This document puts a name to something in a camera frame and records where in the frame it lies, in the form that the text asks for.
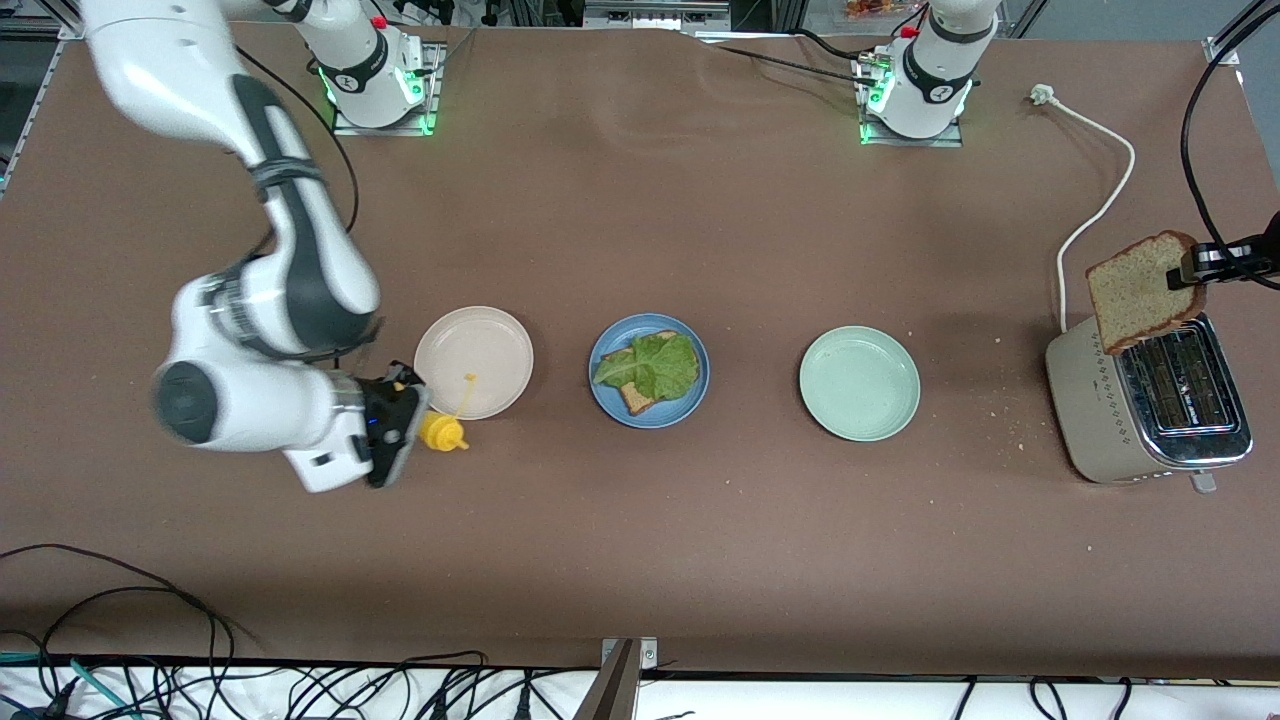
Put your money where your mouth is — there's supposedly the metal clamp bracket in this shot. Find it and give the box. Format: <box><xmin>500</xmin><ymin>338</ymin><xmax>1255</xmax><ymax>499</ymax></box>
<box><xmin>574</xmin><ymin>637</ymin><xmax>661</xmax><ymax>720</ymax></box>

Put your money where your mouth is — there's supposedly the long looped black cable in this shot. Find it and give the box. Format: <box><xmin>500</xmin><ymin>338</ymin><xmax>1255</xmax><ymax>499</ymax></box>
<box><xmin>0</xmin><ymin>543</ymin><xmax>263</xmax><ymax>720</ymax></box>

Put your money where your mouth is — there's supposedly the thin grey base cable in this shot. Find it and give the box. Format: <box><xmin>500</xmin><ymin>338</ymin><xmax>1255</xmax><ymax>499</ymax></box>
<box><xmin>428</xmin><ymin>27</ymin><xmax>480</xmax><ymax>78</ymax></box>

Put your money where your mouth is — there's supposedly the white toaster power cord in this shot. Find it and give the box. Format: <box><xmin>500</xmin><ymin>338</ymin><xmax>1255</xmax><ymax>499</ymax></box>
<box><xmin>1030</xmin><ymin>84</ymin><xmax>1138</xmax><ymax>336</ymax></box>

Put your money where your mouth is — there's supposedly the beige chrome toaster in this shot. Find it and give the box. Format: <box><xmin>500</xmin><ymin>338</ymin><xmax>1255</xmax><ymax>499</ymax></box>
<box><xmin>1045</xmin><ymin>310</ymin><xmax>1255</xmax><ymax>495</ymax></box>

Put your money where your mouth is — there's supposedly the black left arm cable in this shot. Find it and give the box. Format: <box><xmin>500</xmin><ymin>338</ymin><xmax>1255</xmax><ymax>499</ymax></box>
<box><xmin>1179</xmin><ymin>0</ymin><xmax>1280</xmax><ymax>263</ymax></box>

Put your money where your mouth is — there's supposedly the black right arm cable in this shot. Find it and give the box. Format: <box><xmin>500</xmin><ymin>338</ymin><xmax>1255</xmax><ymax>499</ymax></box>
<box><xmin>234</xmin><ymin>44</ymin><xmax>364</xmax><ymax>263</ymax></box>

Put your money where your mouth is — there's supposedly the aluminium frame profile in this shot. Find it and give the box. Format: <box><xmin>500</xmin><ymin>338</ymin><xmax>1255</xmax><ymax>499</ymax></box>
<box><xmin>1204</xmin><ymin>0</ymin><xmax>1280</xmax><ymax>68</ymax></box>

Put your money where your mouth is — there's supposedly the light green round plate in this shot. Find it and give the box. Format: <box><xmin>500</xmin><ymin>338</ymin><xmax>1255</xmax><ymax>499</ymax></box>
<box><xmin>798</xmin><ymin>325</ymin><xmax>922</xmax><ymax>443</ymax></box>

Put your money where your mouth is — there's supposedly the black base cable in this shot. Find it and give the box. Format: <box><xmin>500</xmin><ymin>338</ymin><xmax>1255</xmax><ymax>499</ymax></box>
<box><xmin>788</xmin><ymin>27</ymin><xmax>883</xmax><ymax>65</ymax></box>
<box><xmin>712</xmin><ymin>42</ymin><xmax>883</xmax><ymax>88</ymax></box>

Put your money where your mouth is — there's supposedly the beige round plate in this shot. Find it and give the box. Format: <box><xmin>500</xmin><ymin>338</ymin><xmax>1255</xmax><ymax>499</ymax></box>
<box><xmin>413</xmin><ymin>305</ymin><xmax>535</xmax><ymax>421</ymax></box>

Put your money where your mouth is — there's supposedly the green lettuce leaf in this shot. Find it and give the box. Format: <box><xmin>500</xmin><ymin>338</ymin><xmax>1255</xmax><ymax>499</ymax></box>
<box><xmin>591</xmin><ymin>331</ymin><xmax>702</xmax><ymax>404</ymax></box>

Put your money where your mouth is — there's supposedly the brown bread slice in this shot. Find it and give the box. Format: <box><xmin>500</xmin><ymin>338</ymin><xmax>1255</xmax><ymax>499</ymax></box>
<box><xmin>600</xmin><ymin>328</ymin><xmax>682</xmax><ymax>418</ymax></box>
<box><xmin>1085</xmin><ymin>229</ymin><xmax>1210</xmax><ymax>358</ymax></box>

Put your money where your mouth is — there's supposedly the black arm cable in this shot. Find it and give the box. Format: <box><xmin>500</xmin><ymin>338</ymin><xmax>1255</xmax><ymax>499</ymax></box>
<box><xmin>234</xmin><ymin>44</ymin><xmax>364</xmax><ymax>263</ymax></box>
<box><xmin>1179</xmin><ymin>0</ymin><xmax>1280</xmax><ymax>263</ymax></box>

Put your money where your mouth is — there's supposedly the blue round plate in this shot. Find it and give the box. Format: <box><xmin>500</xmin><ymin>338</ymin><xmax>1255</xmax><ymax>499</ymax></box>
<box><xmin>588</xmin><ymin>313</ymin><xmax>711</xmax><ymax>430</ymax></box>

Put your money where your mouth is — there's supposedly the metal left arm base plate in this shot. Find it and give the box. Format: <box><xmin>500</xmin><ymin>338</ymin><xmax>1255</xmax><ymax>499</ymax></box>
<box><xmin>853</xmin><ymin>52</ymin><xmax>967</xmax><ymax>149</ymax></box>

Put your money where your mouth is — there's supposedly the teal cable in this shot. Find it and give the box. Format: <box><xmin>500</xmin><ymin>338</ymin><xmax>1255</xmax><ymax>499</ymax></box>
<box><xmin>0</xmin><ymin>650</ymin><xmax>137</xmax><ymax>720</ymax></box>

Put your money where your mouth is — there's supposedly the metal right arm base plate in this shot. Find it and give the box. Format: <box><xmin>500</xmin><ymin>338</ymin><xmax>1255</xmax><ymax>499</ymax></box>
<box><xmin>330</xmin><ymin>42</ymin><xmax>444</xmax><ymax>137</ymax></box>

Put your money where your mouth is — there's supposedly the grey metal rail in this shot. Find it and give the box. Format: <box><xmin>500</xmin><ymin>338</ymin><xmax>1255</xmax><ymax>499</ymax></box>
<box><xmin>583</xmin><ymin>0</ymin><xmax>732</xmax><ymax>31</ymax></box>

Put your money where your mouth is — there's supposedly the yellow squeeze bottle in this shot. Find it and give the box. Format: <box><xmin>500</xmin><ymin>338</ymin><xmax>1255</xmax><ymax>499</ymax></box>
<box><xmin>389</xmin><ymin>369</ymin><xmax>479</xmax><ymax>455</ymax></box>

